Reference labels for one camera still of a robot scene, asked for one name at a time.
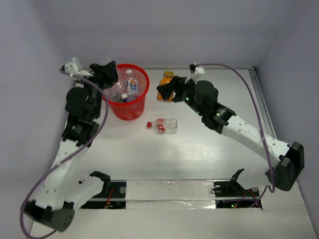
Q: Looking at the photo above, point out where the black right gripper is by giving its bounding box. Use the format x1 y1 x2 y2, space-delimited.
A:
158 75 205 117

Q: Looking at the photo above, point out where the orange juice bottle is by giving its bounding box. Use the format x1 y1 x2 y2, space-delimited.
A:
157 71 174 103

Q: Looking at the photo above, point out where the large clear plastic bottle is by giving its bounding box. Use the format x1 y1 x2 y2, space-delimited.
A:
104 81 128 103

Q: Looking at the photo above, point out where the white orange label bottle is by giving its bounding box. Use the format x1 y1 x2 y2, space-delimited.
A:
124 69 140 97

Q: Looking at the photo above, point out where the red label cola bottle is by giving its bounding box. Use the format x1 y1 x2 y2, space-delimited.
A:
147 118 178 133

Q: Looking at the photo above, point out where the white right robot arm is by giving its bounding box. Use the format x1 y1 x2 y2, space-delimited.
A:
157 76 305 195

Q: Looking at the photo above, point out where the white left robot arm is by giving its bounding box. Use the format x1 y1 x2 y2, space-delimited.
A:
21 57 118 232

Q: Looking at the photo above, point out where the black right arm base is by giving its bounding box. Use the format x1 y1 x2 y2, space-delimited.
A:
210 169 262 209

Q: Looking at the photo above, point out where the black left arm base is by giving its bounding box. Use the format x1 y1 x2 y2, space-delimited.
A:
81 181 127 209

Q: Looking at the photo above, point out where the red mesh plastic bin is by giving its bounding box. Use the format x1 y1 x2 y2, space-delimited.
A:
103 64 150 120

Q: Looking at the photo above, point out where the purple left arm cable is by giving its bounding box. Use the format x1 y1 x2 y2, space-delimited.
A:
19 69 109 239

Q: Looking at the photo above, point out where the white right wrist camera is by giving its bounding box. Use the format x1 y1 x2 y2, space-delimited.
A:
185 63 204 84

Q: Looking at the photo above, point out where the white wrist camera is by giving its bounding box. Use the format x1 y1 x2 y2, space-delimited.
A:
185 63 204 84
60 57 93 77

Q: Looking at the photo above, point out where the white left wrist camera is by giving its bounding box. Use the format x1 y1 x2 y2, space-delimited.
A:
60 57 93 77

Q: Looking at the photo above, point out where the aluminium rail on right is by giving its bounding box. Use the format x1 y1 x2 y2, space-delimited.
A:
248 68 277 139

